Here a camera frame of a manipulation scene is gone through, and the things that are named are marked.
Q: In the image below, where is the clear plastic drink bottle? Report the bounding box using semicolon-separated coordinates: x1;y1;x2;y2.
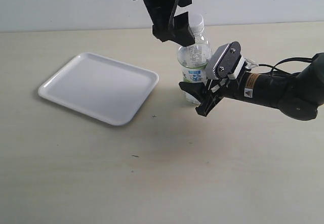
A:
177;25;213;105

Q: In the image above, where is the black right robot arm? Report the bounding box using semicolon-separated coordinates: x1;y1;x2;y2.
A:
179;53;323;121

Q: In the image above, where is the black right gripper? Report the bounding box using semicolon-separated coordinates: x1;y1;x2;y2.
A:
179;68;247;117

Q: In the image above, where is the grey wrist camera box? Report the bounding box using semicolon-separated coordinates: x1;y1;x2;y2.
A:
205;41;245;80

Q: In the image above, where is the white bottle cap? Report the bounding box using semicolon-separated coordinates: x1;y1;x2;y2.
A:
189;13;205;34

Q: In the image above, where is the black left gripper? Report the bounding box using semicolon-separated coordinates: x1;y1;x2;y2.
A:
134;0;195;47

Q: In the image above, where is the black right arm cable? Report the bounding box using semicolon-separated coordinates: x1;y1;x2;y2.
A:
247;57;314;77

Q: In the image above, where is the white plastic tray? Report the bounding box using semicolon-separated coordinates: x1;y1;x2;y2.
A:
38;52;159;126

